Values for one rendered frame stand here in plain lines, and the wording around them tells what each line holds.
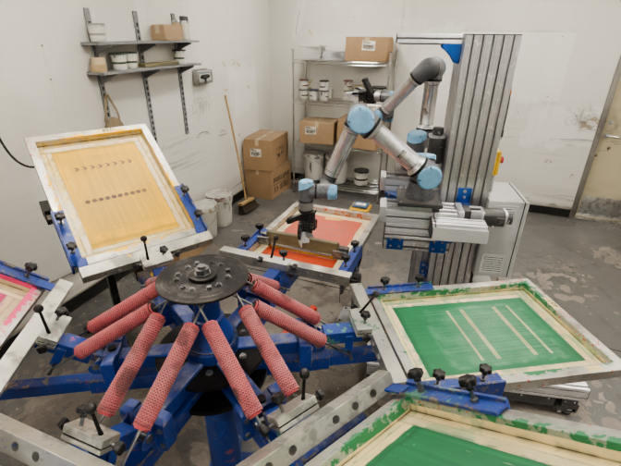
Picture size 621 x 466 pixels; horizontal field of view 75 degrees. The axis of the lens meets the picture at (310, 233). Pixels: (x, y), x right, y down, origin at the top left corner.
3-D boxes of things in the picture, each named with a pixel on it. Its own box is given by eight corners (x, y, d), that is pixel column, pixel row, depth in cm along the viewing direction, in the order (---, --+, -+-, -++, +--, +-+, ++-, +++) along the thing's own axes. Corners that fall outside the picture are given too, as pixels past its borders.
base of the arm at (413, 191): (432, 191, 220) (434, 174, 215) (434, 202, 206) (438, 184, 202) (403, 190, 222) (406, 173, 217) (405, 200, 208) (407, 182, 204)
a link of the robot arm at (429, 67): (436, 69, 224) (376, 128, 257) (443, 67, 232) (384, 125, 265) (423, 53, 225) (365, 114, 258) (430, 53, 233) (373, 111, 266)
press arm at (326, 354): (514, 338, 172) (517, 328, 170) (522, 349, 167) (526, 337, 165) (216, 369, 155) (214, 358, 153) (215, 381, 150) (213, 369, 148)
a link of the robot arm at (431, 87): (409, 149, 261) (420, 56, 237) (418, 144, 272) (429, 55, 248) (427, 152, 255) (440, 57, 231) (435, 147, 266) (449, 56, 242)
